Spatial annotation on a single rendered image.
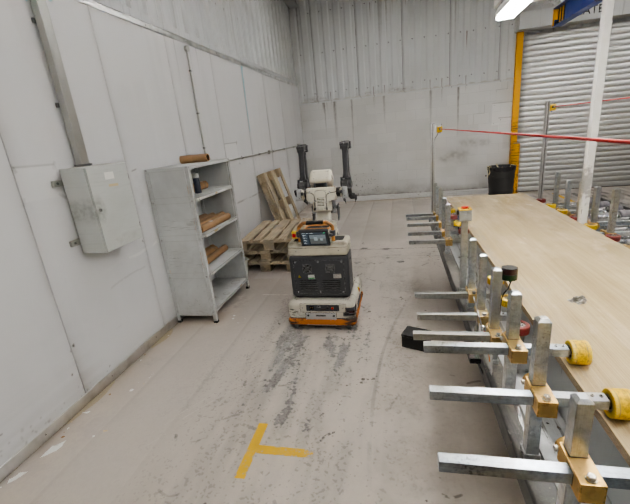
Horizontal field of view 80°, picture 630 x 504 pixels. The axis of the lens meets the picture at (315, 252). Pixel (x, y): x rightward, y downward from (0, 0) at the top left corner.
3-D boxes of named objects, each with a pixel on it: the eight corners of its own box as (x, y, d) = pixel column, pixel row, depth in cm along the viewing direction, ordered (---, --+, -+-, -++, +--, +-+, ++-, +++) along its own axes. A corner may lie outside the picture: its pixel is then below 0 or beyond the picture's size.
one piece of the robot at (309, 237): (336, 250, 326) (333, 230, 311) (297, 251, 334) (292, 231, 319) (338, 241, 334) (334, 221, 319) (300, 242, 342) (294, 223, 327)
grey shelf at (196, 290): (177, 322, 387) (143, 170, 341) (216, 287, 470) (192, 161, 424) (217, 323, 377) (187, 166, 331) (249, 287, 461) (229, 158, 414)
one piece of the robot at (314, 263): (351, 310, 338) (345, 220, 313) (293, 309, 350) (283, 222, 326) (355, 295, 369) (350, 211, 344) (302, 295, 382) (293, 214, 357)
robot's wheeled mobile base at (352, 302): (356, 328, 334) (355, 302, 326) (288, 326, 348) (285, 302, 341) (363, 296, 396) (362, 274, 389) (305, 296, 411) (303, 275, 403)
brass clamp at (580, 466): (575, 502, 80) (577, 484, 78) (550, 451, 92) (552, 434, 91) (608, 506, 78) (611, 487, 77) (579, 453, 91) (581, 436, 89)
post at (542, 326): (525, 459, 116) (538, 320, 101) (521, 450, 119) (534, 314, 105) (538, 460, 115) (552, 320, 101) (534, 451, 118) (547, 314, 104)
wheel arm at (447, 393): (429, 400, 111) (429, 390, 110) (428, 392, 115) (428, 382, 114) (624, 411, 100) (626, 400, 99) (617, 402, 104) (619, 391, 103)
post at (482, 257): (476, 345, 187) (479, 254, 173) (474, 341, 191) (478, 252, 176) (483, 345, 187) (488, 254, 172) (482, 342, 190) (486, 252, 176)
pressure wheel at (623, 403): (613, 389, 100) (598, 386, 107) (618, 421, 98) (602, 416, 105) (639, 390, 98) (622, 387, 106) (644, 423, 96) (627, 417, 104)
